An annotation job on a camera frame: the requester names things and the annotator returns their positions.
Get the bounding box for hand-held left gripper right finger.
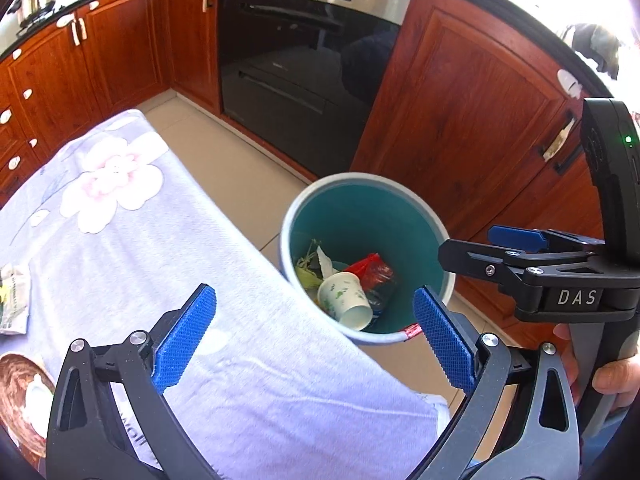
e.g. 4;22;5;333
413;285;583;480

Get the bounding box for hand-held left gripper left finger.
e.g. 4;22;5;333
46;283;221;480

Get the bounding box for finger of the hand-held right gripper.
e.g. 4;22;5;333
487;225;607;255
438;238;604;291

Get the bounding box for clear plastic water bottle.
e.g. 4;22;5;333
362;265;398;316

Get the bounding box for floral paper cup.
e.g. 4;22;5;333
317;271;373;332

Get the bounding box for teal trash bin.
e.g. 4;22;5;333
279;172;457;346

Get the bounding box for green corn husks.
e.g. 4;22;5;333
294;240;331;291

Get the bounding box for green snack packet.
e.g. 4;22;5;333
0;262;32;336

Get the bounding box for person's right hand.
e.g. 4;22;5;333
554;322;640;411

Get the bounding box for purple floral tablecloth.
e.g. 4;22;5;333
0;109;451;480

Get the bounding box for red wooden kitchen cabinets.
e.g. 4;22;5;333
0;0;640;361

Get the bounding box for dark grey cloth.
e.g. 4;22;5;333
560;22;622;80

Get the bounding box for black built-in oven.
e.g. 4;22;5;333
216;0;415;181

